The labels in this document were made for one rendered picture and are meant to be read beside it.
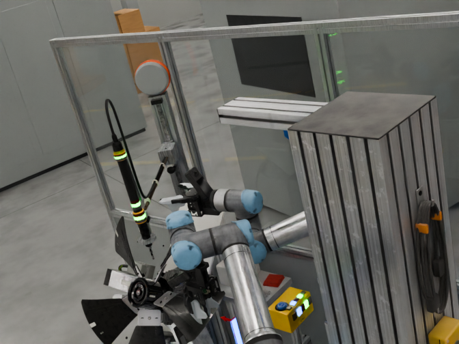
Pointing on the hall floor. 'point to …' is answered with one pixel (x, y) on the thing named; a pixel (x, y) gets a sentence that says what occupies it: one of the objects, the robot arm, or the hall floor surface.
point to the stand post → (220, 326)
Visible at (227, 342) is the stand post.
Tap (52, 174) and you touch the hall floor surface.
